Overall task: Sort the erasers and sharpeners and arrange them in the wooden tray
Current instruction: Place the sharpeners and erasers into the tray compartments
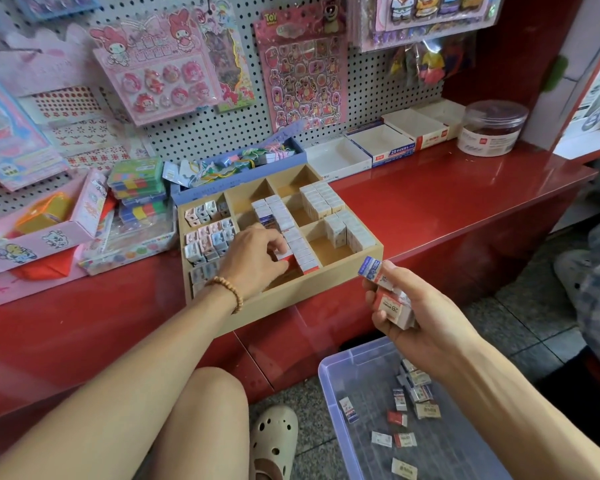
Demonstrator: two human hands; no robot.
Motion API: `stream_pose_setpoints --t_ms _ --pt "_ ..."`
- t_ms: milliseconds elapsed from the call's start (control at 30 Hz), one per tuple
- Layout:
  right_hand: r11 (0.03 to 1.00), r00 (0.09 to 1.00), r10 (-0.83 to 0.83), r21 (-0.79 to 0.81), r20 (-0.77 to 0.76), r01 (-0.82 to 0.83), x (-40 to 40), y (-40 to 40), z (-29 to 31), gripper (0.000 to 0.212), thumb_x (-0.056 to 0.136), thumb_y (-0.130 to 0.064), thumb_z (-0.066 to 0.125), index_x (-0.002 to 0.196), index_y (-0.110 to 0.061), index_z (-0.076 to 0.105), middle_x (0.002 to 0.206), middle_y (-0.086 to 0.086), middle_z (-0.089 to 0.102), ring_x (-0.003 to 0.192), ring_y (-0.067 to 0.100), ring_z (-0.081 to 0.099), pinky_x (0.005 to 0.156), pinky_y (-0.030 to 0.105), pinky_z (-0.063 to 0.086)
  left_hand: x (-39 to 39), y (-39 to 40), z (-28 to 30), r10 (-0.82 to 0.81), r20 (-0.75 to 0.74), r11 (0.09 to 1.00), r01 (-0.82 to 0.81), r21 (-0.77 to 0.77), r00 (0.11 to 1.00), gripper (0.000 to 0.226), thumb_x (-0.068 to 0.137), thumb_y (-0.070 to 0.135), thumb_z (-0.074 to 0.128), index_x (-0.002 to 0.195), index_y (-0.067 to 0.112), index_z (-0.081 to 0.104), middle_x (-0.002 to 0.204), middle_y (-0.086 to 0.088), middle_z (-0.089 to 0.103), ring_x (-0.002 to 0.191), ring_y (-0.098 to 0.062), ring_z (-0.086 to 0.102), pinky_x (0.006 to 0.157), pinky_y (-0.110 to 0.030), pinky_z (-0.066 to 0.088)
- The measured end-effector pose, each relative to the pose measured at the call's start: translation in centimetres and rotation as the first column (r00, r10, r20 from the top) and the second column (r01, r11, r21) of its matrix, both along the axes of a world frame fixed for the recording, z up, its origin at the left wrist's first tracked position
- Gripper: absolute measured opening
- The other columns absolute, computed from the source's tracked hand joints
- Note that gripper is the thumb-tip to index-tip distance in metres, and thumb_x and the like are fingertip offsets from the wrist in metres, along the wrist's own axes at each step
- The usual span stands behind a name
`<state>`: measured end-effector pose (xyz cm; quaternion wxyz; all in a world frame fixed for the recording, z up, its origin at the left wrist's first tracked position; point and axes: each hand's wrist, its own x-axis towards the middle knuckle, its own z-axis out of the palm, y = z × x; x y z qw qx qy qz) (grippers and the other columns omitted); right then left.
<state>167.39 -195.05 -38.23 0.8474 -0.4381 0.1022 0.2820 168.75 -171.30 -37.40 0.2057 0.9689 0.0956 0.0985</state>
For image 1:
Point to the yellow orange toy box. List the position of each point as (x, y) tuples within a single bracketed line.
[(43, 213)]

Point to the green edged sticker pack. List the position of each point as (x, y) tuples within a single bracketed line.
[(232, 60)]

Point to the person's right forearm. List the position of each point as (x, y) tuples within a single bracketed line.
[(540, 410)]

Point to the pink sticker pack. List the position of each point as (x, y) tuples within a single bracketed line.
[(155, 65), (302, 75)]

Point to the pastel cartoon sticker pack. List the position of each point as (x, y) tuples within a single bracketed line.
[(15, 130)]

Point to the blue box of trinkets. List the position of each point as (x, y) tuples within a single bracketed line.
[(235, 175)]

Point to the red patterned sticker sheet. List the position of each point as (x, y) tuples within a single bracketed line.
[(90, 135)]

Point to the person's left leg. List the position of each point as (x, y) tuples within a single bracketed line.
[(200, 425)]

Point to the pale pink card pack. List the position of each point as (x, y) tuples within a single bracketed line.
[(40, 65)]

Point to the person's right hand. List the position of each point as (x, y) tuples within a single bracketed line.
[(430, 330)]

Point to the stack of colourful packs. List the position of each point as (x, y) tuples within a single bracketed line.
[(138, 185)]

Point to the wooden compartment tray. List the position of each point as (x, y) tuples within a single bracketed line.
[(330, 285)]

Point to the red display counter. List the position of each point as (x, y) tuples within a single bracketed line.
[(460, 195)]

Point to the person's left cream clog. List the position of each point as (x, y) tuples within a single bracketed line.
[(273, 440)]

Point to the person's left hand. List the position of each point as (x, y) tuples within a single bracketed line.
[(250, 260)]

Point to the white tray box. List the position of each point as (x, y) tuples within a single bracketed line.
[(338, 158), (382, 145), (425, 123)]

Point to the blue white eraser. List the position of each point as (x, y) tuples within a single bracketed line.
[(348, 409)]

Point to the red folded cloth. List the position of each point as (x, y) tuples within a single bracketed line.
[(45, 267)]

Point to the white side shelf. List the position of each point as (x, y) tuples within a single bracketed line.
[(590, 95)]

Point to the clear glitter sticker sheet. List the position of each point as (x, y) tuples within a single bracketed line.
[(55, 5)]

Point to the clear bag of colourful toys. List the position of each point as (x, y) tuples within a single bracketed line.
[(425, 63)]

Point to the person's left forearm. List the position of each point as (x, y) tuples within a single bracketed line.
[(110, 395)]

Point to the round clear plastic jar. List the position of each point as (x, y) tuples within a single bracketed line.
[(492, 130)]

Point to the handful of boxed erasers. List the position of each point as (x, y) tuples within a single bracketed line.
[(392, 307)]

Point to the white pegboard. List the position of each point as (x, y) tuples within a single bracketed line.
[(190, 135)]

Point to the pink tray of trinkets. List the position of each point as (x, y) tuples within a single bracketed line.
[(75, 235)]

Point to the clear plastic storage bin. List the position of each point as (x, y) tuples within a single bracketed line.
[(345, 455)]

